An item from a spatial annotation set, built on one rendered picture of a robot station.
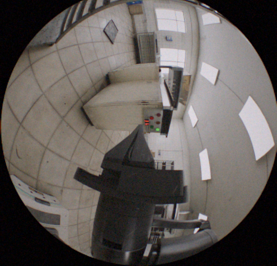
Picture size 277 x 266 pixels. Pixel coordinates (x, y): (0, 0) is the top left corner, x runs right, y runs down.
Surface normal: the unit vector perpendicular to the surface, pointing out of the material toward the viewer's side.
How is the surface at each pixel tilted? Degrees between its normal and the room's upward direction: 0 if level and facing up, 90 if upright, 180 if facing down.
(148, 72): 90
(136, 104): 90
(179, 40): 90
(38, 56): 0
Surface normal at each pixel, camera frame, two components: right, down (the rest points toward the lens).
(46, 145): 0.98, 0.04
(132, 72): -0.15, 0.72
